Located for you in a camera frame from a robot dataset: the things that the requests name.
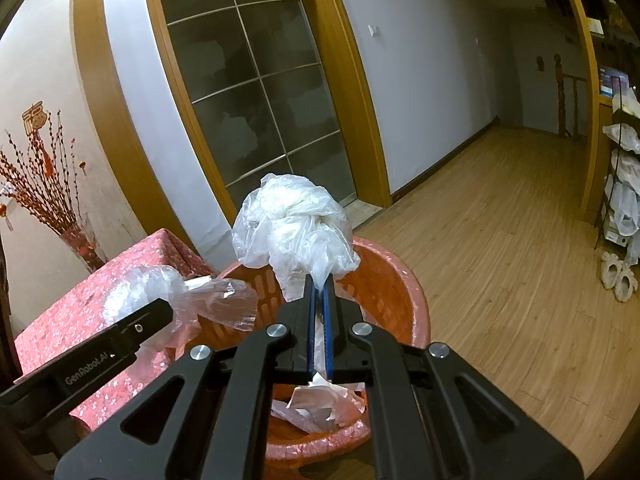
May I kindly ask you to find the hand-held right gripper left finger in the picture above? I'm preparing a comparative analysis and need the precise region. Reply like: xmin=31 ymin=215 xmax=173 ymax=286
xmin=54 ymin=274 xmax=318 ymax=480

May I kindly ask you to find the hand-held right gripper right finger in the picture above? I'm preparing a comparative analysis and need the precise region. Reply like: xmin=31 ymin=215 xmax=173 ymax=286
xmin=321 ymin=277 xmax=586 ymax=480

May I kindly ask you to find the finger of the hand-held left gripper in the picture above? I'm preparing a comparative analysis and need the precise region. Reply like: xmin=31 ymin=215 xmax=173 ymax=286
xmin=107 ymin=298 xmax=173 ymax=361

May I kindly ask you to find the orange plastic basket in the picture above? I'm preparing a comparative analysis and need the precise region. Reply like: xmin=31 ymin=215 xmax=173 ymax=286
xmin=175 ymin=237 xmax=432 ymax=471

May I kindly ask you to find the clear plastic bag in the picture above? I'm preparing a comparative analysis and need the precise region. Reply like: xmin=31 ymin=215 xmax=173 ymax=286
xmin=102 ymin=265 xmax=258 ymax=351

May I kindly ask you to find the translucent white plastic bag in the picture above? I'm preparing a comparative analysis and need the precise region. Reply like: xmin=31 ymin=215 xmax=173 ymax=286
xmin=231 ymin=173 xmax=362 ymax=303

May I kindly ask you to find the pink floral tablecloth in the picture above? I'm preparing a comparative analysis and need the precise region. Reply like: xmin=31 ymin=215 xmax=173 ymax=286
xmin=14 ymin=228 xmax=221 ymax=433

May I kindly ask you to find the glass vase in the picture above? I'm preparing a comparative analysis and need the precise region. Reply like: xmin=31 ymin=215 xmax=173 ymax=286
xmin=60 ymin=225 xmax=106 ymax=273

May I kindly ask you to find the red berry branch bouquet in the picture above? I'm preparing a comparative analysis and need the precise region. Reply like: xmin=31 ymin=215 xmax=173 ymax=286
xmin=0 ymin=107 xmax=91 ymax=236

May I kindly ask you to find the glass panel door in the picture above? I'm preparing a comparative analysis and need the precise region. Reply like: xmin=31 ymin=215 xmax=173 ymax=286
xmin=142 ymin=0 xmax=391 ymax=221

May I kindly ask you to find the white slipper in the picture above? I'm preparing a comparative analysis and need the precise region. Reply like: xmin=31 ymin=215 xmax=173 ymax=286
xmin=600 ymin=251 xmax=621 ymax=291
xmin=616 ymin=262 xmax=638 ymax=306

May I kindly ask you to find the metal storage rack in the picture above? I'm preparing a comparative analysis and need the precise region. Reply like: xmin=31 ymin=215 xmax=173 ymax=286
xmin=594 ymin=87 xmax=640 ymax=251

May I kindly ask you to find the wooden stair railing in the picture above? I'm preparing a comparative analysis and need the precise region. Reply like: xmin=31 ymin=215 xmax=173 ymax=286
xmin=552 ymin=52 xmax=588 ymax=138

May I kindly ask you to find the blue box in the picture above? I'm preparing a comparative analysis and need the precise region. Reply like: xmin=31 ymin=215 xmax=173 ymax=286
xmin=599 ymin=64 xmax=631 ymax=101

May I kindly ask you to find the red gold wall ornament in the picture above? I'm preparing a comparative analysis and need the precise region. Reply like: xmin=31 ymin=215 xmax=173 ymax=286
xmin=21 ymin=101 xmax=50 ymax=136

